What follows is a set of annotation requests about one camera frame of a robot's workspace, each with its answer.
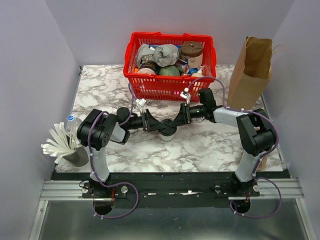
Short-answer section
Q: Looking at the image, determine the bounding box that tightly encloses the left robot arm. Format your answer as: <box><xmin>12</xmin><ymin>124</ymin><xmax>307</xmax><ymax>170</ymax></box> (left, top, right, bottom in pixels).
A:
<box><xmin>76</xmin><ymin>107</ymin><xmax>166</xmax><ymax>198</ymax></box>

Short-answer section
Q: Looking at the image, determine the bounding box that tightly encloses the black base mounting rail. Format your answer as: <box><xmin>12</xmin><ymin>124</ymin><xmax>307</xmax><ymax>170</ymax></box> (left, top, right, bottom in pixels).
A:
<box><xmin>50</xmin><ymin>170</ymin><xmax>292</xmax><ymax>209</ymax></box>

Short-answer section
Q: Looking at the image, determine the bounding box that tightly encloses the clear plastic water bottle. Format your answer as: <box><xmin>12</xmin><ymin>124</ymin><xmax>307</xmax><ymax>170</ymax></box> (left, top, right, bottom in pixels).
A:
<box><xmin>65</xmin><ymin>115</ymin><xmax>82</xmax><ymax>135</ymax></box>

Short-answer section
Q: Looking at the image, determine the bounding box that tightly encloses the cardboard cup carrier tray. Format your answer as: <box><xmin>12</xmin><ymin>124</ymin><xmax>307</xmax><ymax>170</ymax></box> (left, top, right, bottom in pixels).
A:
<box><xmin>257</xmin><ymin>155</ymin><xmax>268</xmax><ymax>172</ymax></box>

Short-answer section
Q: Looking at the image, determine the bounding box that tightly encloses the white paper coffee cup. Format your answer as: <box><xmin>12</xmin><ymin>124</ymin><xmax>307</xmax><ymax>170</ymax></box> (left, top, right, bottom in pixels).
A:
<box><xmin>159</xmin><ymin>134</ymin><xmax>174</xmax><ymax>142</ymax></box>

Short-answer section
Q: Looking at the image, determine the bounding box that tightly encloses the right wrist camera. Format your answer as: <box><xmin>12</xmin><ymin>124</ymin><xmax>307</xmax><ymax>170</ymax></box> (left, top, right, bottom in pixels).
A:
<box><xmin>180</xmin><ymin>87</ymin><xmax>191</xmax><ymax>105</ymax></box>

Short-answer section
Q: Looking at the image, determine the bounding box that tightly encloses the brown lidded round tub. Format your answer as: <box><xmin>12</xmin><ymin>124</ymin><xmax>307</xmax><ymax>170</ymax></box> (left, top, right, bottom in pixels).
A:
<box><xmin>180</xmin><ymin>41</ymin><xmax>204</xmax><ymax>69</ymax></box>

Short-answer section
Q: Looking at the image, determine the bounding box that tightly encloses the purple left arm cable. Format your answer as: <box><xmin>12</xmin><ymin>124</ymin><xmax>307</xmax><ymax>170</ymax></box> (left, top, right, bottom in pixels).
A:
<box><xmin>88</xmin><ymin>82</ymin><xmax>141</xmax><ymax>220</ymax></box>

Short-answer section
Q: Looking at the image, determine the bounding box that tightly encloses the brown paper bag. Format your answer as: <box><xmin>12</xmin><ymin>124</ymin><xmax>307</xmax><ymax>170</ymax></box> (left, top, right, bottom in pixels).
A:
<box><xmin>226</xmin><ymin>36</ymin><xmax>284</xmax><ymax>110</ymax></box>

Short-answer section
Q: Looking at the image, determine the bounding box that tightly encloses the grey straw holder cup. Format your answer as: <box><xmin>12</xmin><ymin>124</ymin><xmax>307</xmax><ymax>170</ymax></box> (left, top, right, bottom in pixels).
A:
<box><xmin>63</xmin><ymin>146</ymin><xmax>89</xmax><ymax>168</ymax></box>

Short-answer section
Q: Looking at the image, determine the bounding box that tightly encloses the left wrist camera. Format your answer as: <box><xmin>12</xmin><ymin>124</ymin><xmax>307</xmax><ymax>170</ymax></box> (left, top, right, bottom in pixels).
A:
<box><xmin>135</xmin><ymin>98</ymin><xmax>146</xmax><ymax>114</ymax></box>

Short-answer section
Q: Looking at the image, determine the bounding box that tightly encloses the blue snack packet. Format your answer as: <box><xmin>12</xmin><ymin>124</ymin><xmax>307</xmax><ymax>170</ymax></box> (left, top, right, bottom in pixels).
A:
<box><xmin>188</xmin><ymin>68</ymin><xmax>199</xmax><ymax>75</ymax></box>

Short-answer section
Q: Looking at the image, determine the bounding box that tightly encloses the red plastic shopping basket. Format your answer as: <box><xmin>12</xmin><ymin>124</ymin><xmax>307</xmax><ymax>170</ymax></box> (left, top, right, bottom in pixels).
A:
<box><xmin>123</xmin><ymin>31</ymin><xmax>217</xmax><ymax>102</ymax></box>

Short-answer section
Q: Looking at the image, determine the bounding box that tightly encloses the grey crumpled foil bag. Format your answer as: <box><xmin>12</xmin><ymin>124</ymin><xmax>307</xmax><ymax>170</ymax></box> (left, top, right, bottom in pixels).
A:
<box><xmin>135</xmin><ymin>43</ymin><xmax>180</xmax><ymax>67</ymax></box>

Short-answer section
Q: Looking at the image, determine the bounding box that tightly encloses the black coffee cup lid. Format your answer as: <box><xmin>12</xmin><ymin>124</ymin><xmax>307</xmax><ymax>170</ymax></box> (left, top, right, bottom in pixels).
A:
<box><xmin>158</xmin><ymin>118</ymin><xmax>177</xmax><ymax>137</ymax></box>

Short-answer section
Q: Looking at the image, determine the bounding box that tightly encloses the dark lidded jar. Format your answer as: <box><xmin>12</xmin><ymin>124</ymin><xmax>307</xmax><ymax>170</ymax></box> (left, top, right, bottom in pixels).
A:
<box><xmin>137</xmin><ymin>61</ymin><xmax>159</xmax><ymax>75</ymax></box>

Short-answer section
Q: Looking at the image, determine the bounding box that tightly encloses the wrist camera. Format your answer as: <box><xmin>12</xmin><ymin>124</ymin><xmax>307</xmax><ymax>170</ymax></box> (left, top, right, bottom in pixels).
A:
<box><xmin>180</xmin><ymin>87</ymin><xmax>191</xmax><ymax>105</ymax></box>
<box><xmin>135</xmin><ymin>98</ymin><xmax>146</xmax><ymax>114</ymax></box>

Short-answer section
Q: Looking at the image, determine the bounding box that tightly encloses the green textured ball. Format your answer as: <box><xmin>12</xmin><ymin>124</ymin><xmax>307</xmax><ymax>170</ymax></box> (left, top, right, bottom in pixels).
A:
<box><xmin>158</xmin><ymin>65</ymin><xmax>180</xmax><ymax>77</ymax></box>

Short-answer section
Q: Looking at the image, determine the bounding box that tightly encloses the red drink can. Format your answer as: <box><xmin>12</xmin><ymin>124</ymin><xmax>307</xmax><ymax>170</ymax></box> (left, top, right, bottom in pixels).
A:
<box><xmin>175</xmin><ymin>61</ymin><xmax>190</xmax><ymax>74</ymax></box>

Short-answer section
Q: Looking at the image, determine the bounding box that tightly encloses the aluminium frame rail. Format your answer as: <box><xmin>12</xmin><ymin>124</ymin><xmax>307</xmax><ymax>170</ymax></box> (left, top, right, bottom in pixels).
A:
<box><xmin>40</xmin><ymin>178</ymin><xmax>305</xmax><ymax>201</ymax></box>

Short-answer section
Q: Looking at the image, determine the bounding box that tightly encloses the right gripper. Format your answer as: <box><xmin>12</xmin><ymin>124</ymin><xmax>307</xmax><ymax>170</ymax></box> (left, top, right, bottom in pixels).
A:
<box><xmin>170</xmin><ymin>103</ymin><xmax>205</xmax><ymax>128</ymax></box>

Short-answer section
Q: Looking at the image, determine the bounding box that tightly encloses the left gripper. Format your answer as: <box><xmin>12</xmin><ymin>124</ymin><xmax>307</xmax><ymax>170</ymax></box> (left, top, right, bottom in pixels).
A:
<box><xmin>126</xmin><ymin>109</ymin><xmax>166</xmax><ymax>133</ymax></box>

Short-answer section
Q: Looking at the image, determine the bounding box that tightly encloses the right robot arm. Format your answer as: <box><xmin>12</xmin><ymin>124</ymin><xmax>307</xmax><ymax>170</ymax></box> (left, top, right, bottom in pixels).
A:
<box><xmin>170</xmin><ymin>88</ymin><xmax>279</xmax><ymax>196</ymax></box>

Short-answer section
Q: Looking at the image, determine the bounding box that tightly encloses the white pump bottle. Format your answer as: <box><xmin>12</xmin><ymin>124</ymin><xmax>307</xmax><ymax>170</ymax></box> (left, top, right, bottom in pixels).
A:
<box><xmin>191</xmin><ymin>66</ymin><xmax>205</xmax><ymax>78</ymax></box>

